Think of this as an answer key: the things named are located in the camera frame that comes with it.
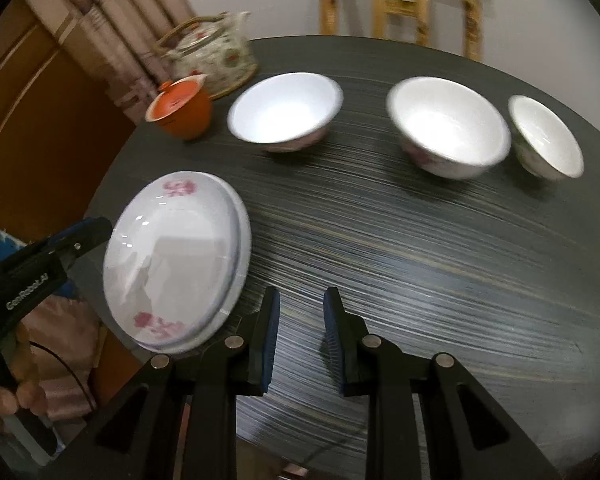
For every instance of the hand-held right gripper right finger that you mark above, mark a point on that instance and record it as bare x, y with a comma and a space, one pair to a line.
332, 345

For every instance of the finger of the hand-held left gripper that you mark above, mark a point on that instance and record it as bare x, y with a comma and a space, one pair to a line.
90, 235
70, 231

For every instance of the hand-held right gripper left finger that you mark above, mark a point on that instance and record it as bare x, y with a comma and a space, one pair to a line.
269, 345

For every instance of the small deep white floral plate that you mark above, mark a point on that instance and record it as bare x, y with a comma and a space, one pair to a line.
170, 260

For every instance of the large white floral plate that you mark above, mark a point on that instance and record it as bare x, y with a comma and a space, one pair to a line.
247, 250

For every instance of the large white floral bowl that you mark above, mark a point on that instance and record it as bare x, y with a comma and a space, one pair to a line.
285, 105
445, 120

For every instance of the small white floral bowl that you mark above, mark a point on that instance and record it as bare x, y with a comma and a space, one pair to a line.
545, 135

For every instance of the person's left hand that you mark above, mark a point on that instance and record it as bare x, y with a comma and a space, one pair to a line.
0, 407

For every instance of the pink cloth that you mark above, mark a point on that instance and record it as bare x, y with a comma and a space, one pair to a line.
70, 330

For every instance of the brown wooden door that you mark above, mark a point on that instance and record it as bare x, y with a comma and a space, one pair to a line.
30, 135

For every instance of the orange lidded tea cup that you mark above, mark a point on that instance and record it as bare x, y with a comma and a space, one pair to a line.
185, 115

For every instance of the beige patterned curtain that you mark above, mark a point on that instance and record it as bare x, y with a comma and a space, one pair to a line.
105, 25

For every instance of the floral ceramic teapot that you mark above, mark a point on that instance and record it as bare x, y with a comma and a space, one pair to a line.
210, 57

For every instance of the bamboo wooden chair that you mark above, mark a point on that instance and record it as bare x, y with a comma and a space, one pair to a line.
330, 5

